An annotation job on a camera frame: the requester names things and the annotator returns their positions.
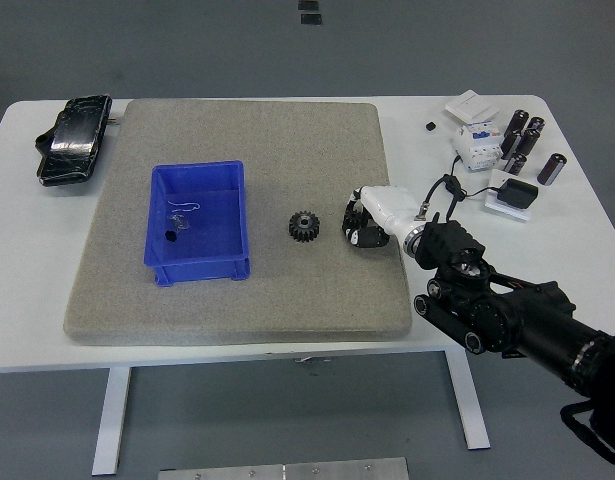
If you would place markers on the grey metal plate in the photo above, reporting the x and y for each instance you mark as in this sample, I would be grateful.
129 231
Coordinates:
287 471

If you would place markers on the white socket plate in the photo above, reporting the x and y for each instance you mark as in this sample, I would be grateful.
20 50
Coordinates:
511 215

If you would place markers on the small clear plastic bag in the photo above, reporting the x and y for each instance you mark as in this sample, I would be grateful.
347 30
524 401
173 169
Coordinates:
181 223

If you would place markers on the dark cylindrical capacitor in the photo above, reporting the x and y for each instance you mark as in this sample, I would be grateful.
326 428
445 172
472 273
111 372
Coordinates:
552 169
529 142
536 124
516 165
517 122
511 145

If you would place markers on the small black nut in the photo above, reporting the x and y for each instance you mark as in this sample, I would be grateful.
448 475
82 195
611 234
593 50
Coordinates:
171 236

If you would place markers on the small black cube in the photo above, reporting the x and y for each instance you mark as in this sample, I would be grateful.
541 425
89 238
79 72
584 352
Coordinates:
430 125

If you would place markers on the black plastic tray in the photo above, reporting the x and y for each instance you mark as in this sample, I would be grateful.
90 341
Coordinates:
74 135

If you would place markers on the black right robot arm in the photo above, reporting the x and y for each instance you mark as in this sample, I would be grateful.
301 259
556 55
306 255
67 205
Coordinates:
512 310

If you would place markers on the white circuit breaker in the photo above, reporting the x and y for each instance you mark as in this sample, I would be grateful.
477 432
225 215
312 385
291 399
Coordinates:
477 147

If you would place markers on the black steel gear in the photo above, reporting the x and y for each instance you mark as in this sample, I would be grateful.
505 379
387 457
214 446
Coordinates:
302 227

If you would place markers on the black floor outlet cover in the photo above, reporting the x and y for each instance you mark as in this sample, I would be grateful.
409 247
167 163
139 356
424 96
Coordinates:
311 19
308 4

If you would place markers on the blue plastic box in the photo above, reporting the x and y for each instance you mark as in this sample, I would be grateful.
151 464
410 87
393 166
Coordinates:
202 250

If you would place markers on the black power adapter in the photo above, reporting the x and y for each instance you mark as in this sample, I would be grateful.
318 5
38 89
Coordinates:
518 194

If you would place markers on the white wall switch plate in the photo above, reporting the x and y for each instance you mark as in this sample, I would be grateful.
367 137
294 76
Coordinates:
471 105

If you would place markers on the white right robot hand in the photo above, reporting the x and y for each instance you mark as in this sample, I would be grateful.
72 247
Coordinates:
389 202

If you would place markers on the white table leg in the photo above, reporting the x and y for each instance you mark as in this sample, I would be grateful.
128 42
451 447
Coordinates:
469 400
109 425

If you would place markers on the grey-brown foam mat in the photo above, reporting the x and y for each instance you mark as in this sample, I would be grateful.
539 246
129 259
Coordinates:
287 150

